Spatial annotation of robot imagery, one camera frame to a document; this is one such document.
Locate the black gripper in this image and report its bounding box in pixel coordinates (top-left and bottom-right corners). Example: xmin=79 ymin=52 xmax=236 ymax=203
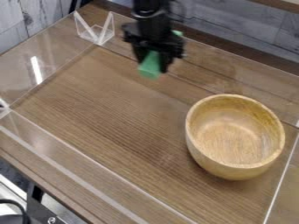
xmin=121 ymin=23 xmax=173 ymax=74

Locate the green stick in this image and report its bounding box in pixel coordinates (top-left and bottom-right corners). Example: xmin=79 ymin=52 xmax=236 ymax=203
xmin=137 ymin=30 xmax=184 ymax=79

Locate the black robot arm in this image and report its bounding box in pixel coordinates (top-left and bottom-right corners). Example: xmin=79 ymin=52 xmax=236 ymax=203
xmin=121 ymin=0 xmax=184 ymax=79

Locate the wooden bowl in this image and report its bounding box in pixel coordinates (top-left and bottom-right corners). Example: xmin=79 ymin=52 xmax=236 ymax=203
xmin=184 ymin=94 xmax=285 ymax=180

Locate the clear acrylic corner bracket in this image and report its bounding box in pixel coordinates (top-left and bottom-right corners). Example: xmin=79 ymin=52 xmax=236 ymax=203
xmin=73 ymin=11 xmax=115 ymax=46

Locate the black table leg bracket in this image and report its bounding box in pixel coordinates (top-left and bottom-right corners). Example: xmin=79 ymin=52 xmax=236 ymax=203
xmin=27 ymin=183 xmax=69 ymax=224

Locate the black cable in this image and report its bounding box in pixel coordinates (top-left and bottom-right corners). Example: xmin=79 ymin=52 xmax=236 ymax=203
xmin=0 ymin=199 xmax=31 ymax=224

